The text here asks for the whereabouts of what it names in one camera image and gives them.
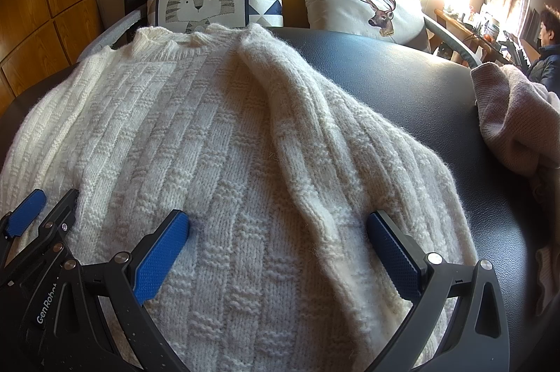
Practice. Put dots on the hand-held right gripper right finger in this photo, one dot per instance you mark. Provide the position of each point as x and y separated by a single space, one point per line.
393 258

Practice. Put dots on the black monitor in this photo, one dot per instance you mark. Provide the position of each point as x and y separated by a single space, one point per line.
533 26

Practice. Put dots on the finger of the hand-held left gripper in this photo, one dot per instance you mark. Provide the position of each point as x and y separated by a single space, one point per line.
61 210
24 214

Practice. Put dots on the cluttered wooden desk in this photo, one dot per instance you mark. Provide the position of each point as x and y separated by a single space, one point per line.
450 19

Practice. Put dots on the deer print cushion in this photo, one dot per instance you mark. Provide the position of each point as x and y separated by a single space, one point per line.
341 8

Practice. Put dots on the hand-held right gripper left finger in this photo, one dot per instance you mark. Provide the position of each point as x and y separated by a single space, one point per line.
162 253

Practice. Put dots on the white knit sweater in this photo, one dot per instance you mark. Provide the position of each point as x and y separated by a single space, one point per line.
245 162

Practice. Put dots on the pink knit sweater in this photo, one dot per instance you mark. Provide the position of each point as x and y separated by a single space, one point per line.
512 122

